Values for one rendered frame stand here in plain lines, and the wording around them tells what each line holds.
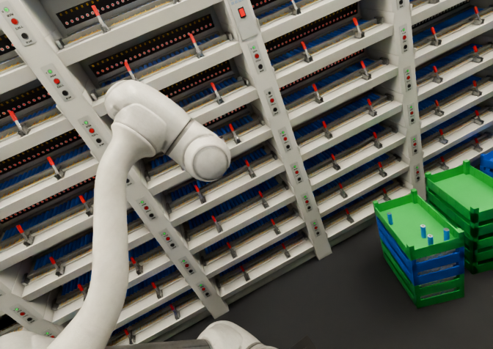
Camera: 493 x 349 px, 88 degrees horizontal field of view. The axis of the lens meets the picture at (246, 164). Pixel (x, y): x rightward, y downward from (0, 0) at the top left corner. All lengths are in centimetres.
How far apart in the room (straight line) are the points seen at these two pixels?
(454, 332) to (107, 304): 130
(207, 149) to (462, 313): 130
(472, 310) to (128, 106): 149
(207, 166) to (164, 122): 13
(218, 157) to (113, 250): 25
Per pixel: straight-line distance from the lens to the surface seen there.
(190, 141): 55
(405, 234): 134
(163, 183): 117
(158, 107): 56
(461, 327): 150
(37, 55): 114
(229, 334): 100
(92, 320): 55
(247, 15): 112
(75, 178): 121
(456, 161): 210
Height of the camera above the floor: 130
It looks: 25 degrees down
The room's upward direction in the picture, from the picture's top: 24 degrees counter-clockwise
